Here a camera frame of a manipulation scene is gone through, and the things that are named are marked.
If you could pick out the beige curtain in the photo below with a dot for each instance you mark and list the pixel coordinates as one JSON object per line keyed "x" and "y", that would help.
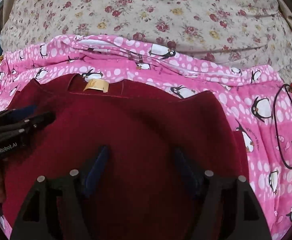
{"x": 9, "y": 7}

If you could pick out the pink penguin print blanket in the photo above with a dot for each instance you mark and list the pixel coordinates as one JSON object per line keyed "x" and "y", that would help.
{"x": 261, "y": 130}

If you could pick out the dark red sweater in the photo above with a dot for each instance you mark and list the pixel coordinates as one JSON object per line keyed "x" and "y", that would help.
{"x": 141, "y": 130}

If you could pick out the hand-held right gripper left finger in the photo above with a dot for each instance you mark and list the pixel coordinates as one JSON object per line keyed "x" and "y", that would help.
{"x": 95, "y": 170}

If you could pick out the floral quilt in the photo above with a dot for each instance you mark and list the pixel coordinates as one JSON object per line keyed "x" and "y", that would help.
{"x": 146, "y": 12}

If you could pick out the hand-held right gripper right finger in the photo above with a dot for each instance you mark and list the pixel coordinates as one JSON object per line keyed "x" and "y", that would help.
{"x": 186, "y": 172}

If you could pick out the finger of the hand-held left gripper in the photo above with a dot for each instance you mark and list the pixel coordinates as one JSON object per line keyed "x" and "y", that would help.
{"x": 35, "y": 123}
{"x": 23, "y": 111}

